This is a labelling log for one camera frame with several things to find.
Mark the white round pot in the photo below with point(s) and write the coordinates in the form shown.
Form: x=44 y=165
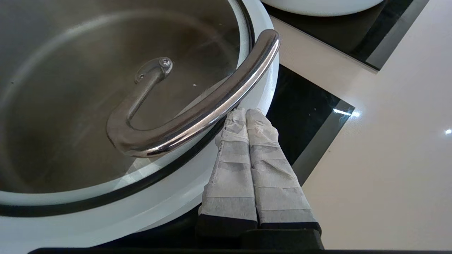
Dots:
x=317 y=7

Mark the glass lid with white rim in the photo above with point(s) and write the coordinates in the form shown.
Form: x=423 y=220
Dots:
x=197 y=116

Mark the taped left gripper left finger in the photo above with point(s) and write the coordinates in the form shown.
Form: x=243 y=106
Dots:
x=231 y=176

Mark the black glass cooktop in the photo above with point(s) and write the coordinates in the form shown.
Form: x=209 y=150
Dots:
x=353 y=35
x=303 y=116

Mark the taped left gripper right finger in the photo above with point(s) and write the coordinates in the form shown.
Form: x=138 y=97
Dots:
x=279 y=183

